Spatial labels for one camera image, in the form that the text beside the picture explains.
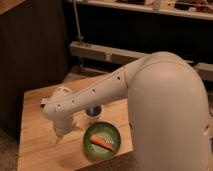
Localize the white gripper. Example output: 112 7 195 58
53 116 75 146

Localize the green ceramic bowl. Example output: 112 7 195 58
83 122 121 160

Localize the orange carrot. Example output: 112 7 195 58
90 135 113 150

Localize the white cup blue interior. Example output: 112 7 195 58
86 106 102 119

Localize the vertical metal pole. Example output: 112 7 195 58
73 0 83 45

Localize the metal shelf rail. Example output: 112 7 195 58
69 41 213 82

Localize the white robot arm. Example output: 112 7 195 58
44 52 211 171

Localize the wooden table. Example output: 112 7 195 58
17 73 134 171

